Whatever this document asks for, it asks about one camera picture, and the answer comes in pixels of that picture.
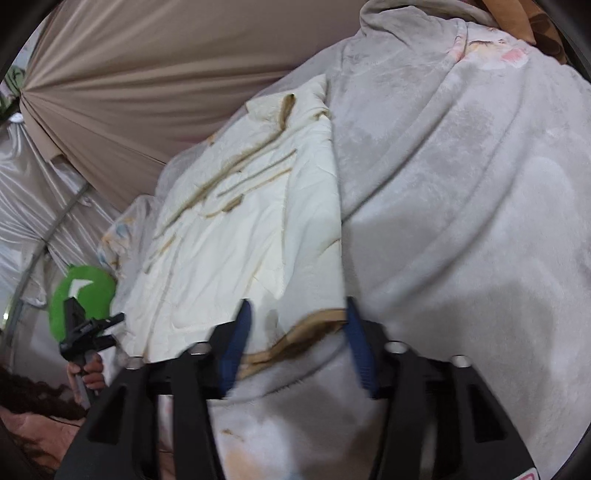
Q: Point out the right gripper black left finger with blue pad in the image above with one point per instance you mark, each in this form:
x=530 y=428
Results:
x=119 y=438

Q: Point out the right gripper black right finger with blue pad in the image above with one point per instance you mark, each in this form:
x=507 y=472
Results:
x=474 y=436

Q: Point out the cream quilted jacket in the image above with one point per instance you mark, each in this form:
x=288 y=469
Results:
x=257 y=218

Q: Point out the person's left hand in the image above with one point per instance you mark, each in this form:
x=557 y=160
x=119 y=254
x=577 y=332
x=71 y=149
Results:
x=91 y=374

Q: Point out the green round sign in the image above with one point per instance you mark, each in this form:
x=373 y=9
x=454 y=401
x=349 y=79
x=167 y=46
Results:
x=92 y=287

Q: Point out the pink cloth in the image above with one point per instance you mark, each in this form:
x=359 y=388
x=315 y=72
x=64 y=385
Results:
x=44 y=439

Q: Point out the silver satin curtain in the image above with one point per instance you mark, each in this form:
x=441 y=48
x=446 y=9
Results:
x=51 y=219

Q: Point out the beige draped curtain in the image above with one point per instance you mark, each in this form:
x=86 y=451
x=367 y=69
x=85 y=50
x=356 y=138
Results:
x=118 y=88

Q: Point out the grey floral fleece blanket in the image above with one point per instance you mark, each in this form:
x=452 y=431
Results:
x=464 y=166

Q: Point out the orange brown cloth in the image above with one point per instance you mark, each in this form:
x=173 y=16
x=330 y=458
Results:
x=526 y=20

